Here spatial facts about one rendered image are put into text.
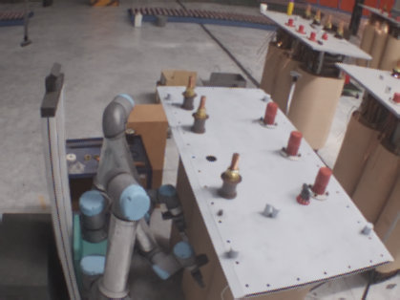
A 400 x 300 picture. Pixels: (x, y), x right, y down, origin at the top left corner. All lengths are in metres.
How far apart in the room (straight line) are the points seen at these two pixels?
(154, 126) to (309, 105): 1.92
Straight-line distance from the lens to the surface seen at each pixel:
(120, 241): 1.49
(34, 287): 2.01
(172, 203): 2.18
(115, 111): 1.88
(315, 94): 4.30
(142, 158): 2.74
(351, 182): 3.66
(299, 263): 1.51
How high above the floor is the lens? 2.42
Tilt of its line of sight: 33 degrees down
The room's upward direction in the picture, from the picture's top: 10 degrees clockwise
